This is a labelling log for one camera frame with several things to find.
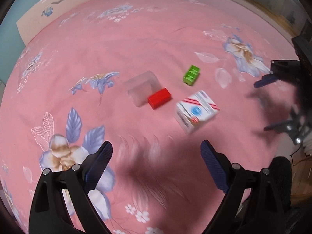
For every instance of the pink floral bedspread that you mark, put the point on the pink floral bedspread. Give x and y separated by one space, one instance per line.
121 41

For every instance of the clear plastic box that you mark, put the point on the clear plastic box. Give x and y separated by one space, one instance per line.
140 87

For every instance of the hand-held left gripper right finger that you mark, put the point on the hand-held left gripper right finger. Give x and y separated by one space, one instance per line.
214 169

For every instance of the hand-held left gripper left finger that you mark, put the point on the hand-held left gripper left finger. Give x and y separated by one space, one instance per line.
98 169

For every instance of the cream bed headboard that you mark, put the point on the cream bed headboard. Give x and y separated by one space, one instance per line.
73 2

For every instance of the red plastic block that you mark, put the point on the red plastic block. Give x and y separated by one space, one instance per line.
159 98

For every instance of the small white striped carton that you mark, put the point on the small white striped carton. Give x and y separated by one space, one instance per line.
196 112

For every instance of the green plastic block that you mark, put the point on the green plastic block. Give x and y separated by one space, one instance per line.
191 76

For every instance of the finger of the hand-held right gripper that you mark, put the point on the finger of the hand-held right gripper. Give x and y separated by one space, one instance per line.
264 81
277 126

